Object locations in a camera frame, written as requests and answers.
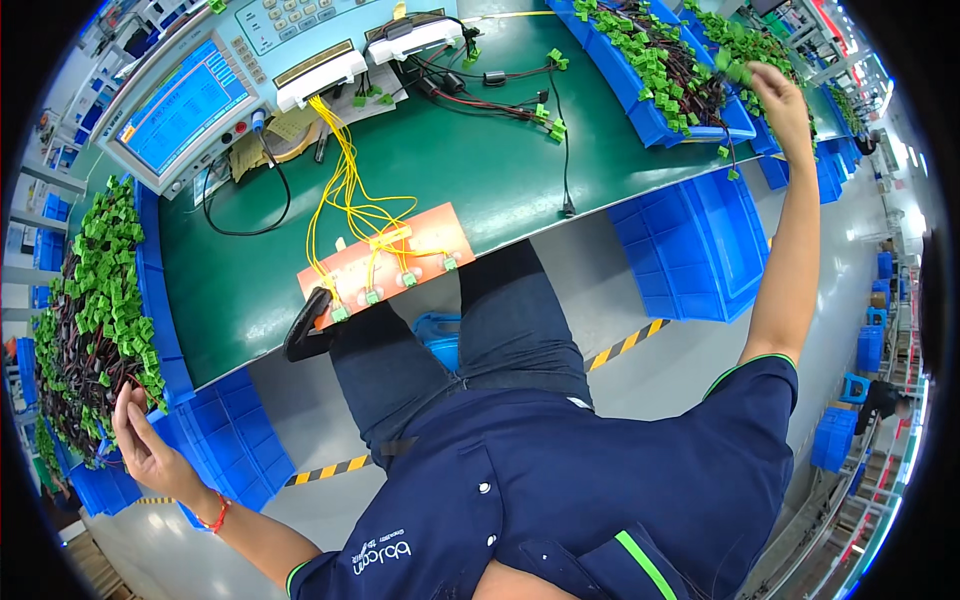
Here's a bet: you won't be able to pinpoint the person's left hand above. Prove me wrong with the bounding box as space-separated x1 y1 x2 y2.
111 382 220 520

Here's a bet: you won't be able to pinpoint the person's right hand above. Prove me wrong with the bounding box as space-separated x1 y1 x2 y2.
747 60 816 160

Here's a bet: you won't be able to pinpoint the green connector harness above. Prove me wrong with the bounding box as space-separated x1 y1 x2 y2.
712 45 759 88

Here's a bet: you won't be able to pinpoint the row of workstations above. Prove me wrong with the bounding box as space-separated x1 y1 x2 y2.
750 0 901 155

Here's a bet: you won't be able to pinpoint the heap of green connector harnesses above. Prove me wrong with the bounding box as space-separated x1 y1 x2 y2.
30 175 168 468
573 0 730 138

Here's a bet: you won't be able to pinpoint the stack of blue crates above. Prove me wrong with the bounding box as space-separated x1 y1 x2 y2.
809 406 859 474
146 366 298 531
856 306 888 375
605 168 773 326

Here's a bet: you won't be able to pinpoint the blue bin with harnesses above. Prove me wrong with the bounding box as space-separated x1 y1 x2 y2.
678 0 865 206

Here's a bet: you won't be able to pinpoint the wide blue bin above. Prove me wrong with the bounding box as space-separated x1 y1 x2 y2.
546 0 758 150

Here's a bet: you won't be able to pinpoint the long blue bin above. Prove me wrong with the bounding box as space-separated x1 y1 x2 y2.
15 174 198 519

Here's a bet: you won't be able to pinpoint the wooden pallet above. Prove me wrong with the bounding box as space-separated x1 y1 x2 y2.
63 531 140 600

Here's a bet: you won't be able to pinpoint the shelf rack with blue boxes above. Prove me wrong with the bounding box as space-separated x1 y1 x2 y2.
0 146 90 324

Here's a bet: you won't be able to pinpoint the brown paper sheets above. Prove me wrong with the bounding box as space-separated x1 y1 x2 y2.
227 133 273 183

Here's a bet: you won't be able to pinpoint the grey tester with blue screen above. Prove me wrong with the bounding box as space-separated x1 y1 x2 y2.
90 0 406 201

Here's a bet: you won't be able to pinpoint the blue plastic stool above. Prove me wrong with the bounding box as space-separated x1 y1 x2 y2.
410 311 463 375

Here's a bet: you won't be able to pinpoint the small blue stool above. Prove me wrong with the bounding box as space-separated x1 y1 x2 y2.
839 372 872 407

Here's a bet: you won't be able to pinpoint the beige tape roll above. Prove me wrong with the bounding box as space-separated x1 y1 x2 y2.
258 118 325 164

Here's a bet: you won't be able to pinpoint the white connector box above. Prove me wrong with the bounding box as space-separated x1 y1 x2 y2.
275 49 369 114
364 9 466 66

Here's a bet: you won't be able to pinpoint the person's legs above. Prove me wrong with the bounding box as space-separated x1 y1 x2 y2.
327 238 596 471

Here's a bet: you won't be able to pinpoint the orange test fixture board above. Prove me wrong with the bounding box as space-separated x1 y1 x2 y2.
297 202 477 332

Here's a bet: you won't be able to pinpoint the person's body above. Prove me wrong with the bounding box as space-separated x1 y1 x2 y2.
285 315 804 600

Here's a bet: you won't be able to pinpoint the conveyor line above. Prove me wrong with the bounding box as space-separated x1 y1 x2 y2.
742 360 933 600

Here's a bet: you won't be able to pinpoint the red string bracelet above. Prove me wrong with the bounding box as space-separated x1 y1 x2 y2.
196 491 231 535

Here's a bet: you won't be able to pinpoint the black clamp handle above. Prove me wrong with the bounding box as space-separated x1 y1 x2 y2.
282 287 336 364

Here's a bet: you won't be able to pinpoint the black cable with plug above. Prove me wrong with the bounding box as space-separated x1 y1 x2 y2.
546 66 577 219

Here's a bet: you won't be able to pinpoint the wire harness with green connectors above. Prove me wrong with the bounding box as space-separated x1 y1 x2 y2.
405 43 571 145

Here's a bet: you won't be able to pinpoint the black power cable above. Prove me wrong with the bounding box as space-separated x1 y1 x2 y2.
201 129 293 238

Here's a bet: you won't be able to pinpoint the bundle of yellow wires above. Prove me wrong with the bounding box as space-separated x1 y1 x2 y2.
303 95 451 303

